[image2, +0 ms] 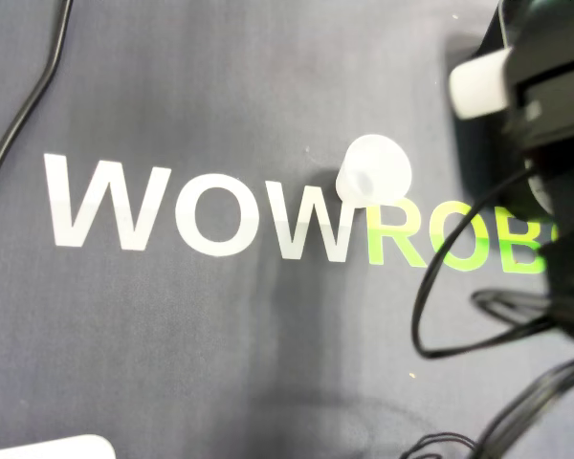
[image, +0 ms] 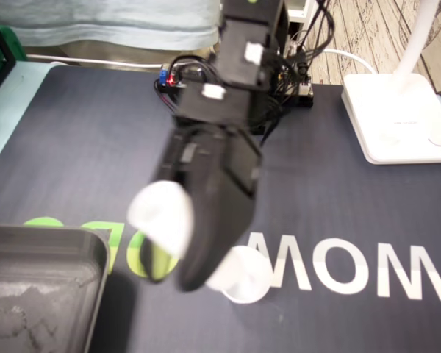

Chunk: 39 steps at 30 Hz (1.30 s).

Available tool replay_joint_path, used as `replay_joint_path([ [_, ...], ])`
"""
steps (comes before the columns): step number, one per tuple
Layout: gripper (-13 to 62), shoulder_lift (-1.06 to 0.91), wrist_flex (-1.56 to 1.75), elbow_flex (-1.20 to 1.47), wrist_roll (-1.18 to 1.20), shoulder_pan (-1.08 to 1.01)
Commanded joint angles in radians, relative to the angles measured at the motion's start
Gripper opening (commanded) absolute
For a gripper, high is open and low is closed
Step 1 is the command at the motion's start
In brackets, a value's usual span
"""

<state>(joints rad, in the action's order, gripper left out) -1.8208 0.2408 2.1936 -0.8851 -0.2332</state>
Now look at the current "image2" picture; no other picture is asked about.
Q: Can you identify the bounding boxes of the dark grey printed mat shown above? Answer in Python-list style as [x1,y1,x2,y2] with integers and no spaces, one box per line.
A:
[0,0,574,459]

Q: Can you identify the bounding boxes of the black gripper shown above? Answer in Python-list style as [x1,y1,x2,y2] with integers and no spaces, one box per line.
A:
[504,23,574,150]

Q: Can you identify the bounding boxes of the white lamp base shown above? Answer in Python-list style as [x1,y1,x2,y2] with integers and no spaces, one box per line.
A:
[0,433,117,459]

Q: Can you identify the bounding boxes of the white plastic cup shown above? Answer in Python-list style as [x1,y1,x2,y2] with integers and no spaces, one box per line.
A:
[335,135,413,209]

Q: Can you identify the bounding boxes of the black arm servo cable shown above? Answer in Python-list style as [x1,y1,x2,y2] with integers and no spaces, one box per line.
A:
[410,164,559,361]

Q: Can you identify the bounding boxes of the black wire bundle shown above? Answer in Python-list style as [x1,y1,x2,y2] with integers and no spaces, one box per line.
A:
[401,286,574,459]

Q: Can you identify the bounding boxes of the thick black cable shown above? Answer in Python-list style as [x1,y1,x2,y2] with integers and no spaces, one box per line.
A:
[0,0,74,205]

